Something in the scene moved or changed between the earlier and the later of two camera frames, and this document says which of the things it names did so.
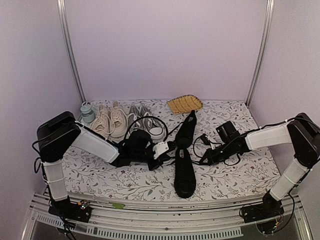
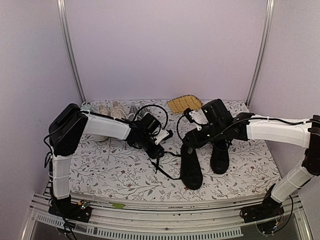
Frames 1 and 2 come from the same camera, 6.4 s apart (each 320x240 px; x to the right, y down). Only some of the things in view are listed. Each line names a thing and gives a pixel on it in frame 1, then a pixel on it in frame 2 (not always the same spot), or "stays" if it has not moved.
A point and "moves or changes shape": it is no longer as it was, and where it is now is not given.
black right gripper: (212, 159) to (196, 142)
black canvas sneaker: (185, 134) to (219, 160)
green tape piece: (117, 205) stays
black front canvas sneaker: (185, 183) moves or changes shape
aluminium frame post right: (262, 53) stays
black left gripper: (164, 157) to (154, 153)
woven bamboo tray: (185, 103) stays
